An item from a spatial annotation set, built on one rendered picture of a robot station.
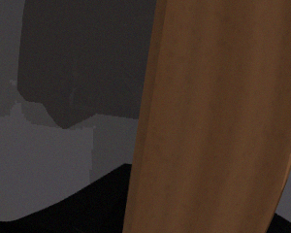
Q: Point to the brown wooden board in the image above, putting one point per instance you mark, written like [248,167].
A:
[213,149]

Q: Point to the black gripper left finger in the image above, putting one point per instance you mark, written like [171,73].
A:
[99,208]

